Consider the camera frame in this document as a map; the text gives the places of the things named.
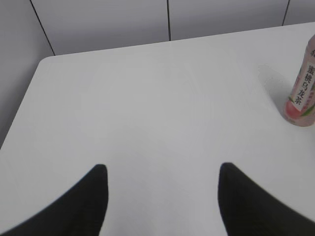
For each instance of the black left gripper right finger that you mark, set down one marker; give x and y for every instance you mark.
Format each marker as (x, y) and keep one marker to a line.
(248, 210)

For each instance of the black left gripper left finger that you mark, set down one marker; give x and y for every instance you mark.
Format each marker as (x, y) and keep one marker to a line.
(80, 211)

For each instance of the pink peach tea bottle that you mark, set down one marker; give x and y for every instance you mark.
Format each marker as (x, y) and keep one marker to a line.
(299, 108)

